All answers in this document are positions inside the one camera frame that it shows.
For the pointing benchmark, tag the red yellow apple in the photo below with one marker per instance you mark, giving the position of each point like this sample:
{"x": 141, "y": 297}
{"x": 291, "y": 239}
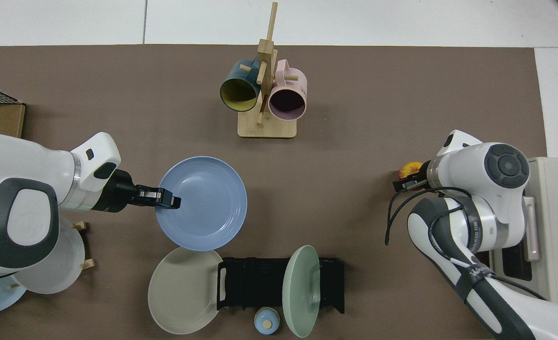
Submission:
{"x": 411, "y": 169}

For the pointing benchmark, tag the black dish rack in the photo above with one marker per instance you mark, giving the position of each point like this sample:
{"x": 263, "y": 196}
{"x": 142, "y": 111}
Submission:
{"x": 250, "y": 283}

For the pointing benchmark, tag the dark teal cup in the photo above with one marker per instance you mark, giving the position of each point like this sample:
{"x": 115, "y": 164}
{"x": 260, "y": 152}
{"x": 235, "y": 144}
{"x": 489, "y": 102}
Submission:
{"x": 234, "y": 74}

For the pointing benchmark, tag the brown table cloth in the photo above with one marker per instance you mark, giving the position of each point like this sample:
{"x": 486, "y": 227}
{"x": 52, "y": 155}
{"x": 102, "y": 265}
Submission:
{"x": 354, "y": 94}

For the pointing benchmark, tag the small blue round jar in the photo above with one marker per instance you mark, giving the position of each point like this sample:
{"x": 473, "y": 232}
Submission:
{"x": 266, "y": 322}

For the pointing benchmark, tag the wooden peg plate rack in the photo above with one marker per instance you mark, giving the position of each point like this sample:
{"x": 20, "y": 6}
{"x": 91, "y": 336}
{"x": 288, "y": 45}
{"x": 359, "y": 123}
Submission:
{"x": 80, "y": 225}

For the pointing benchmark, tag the pink cup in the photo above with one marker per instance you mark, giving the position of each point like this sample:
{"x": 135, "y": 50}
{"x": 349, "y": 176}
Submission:
{"x": 295, "y": 82}

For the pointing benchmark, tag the green plate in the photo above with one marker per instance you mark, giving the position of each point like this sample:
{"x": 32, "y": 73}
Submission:
{"x": 300, "y": 293}

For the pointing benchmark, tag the white plate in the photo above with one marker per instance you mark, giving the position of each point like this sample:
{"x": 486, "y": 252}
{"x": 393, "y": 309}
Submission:
{"x": 66, "y": 264}

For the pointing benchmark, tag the wooden cup stand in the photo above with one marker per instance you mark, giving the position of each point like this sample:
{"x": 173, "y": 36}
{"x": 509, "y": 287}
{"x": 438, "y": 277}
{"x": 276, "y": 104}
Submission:
{"x": 267, "y": 130}

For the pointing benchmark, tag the beige plate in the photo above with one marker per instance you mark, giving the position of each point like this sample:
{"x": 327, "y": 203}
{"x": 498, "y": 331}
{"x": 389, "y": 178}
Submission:
{"x": 180, "y": 293}

